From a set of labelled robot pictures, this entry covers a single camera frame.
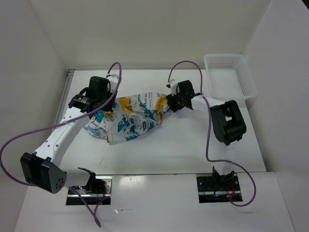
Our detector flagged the patterned white teal yellow shorts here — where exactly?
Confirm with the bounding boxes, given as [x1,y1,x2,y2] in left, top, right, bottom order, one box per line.
[84,92,169,145]

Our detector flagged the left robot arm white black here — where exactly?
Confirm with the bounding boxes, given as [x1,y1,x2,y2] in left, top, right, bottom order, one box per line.
[20,74,119,194]

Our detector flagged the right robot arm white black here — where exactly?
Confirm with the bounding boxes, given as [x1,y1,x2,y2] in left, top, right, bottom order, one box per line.
[167,80,247,190]

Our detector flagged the white plastic basket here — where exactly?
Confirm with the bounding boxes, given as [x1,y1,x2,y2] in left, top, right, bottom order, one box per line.
[204,54,257,101]

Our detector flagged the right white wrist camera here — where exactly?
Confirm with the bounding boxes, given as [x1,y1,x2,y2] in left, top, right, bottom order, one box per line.
[166,79,179,96]

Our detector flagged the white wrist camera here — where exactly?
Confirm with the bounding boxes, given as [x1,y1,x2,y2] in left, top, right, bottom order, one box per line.
[166,79,179,96]
[106,73,119,93]

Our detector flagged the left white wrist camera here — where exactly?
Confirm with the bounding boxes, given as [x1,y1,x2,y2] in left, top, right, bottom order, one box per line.
[106,73,119,93]

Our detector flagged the aluminium rail frame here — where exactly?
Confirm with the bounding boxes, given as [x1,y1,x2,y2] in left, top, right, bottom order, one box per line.
[43,69,76,126]

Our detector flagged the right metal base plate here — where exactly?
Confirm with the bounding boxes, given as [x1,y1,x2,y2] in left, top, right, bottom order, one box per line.
[197,174,243,203]

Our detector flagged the metal base plate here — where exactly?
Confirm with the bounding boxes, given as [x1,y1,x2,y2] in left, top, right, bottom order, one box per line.
[197,174,243,203]
[66,176,112,206]

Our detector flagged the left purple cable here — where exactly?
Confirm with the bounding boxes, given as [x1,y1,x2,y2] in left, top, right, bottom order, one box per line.
[0,62,123,228]

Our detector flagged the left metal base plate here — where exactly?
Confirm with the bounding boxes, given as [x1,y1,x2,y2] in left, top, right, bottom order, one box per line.
[66,176,112,206]

